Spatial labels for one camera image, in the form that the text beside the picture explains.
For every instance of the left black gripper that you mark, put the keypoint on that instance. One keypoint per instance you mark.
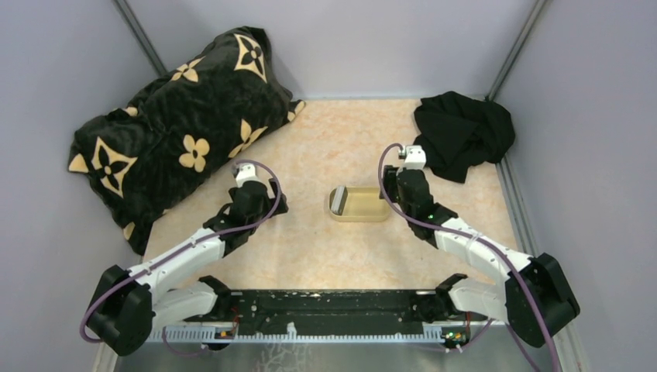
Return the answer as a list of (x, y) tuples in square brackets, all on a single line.
[(271, 201)]

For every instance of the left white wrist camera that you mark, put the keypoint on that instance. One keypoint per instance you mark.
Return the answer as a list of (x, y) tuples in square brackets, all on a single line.
[(244, 172)]

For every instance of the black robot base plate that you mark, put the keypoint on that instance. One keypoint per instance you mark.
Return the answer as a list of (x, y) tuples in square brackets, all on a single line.
[(331, 313)]

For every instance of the beige oval tray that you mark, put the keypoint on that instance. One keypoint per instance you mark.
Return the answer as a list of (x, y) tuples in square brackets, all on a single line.
[(359, 204)]

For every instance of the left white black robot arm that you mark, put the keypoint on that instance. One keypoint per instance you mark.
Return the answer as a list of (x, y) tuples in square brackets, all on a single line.
[(129, 304)]

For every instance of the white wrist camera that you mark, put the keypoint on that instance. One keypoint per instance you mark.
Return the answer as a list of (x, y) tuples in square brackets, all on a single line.
[(244, 172), (413, 156)]

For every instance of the black floral plush pillow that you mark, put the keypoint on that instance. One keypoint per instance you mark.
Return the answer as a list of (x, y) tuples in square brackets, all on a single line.
[(146, 157)]

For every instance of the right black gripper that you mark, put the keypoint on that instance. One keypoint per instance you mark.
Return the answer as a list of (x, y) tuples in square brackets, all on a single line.
[(390, 180)]

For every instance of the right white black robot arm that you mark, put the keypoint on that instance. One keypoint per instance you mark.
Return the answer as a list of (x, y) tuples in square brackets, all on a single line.
[(530, 294)]

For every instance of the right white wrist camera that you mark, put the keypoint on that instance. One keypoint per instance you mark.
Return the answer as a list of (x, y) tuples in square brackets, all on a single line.
[(413, 156)]

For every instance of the brown leather card holder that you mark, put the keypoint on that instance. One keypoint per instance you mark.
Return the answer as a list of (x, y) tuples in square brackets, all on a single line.
[(338, 200)]

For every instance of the white toothed cable rail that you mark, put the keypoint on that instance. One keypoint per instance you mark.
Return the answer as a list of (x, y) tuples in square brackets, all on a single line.
[(189, 333)]

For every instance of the crumpled black cloth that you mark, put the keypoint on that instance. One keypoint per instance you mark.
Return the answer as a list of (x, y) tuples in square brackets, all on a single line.
[(458, 132)]

